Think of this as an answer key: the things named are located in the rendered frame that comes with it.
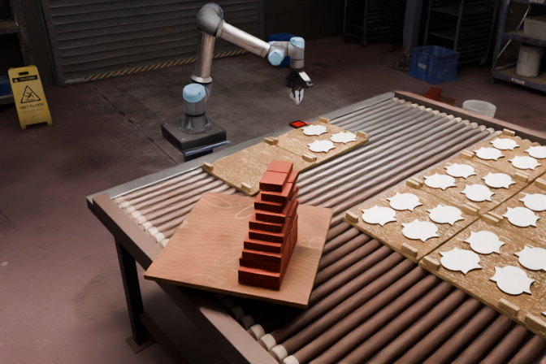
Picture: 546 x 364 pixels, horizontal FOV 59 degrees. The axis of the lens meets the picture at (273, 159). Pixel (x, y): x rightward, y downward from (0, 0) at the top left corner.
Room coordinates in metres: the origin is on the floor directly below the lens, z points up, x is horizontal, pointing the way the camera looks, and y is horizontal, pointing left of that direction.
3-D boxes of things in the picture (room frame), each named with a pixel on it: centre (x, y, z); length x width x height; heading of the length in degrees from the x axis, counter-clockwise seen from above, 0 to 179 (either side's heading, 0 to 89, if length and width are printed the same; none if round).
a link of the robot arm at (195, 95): (2.48, 0.42, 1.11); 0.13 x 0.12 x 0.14; 175
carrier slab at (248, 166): (2.04, 0.07, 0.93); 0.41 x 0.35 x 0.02; 134
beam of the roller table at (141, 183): (2.42, -0.02, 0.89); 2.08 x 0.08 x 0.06; 130
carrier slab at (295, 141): (2.32, -0.24, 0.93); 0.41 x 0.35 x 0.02; 133
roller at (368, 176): (1.95, -0.41, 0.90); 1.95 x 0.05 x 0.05; 130
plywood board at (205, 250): (1.32, 0.09, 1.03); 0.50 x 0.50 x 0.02; 75
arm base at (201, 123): (2.48, 0.42, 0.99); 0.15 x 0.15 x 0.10
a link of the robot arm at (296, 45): (2.56, -0.13, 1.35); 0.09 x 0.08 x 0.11; 85
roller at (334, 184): (1.98, -0.38, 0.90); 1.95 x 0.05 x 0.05; 130
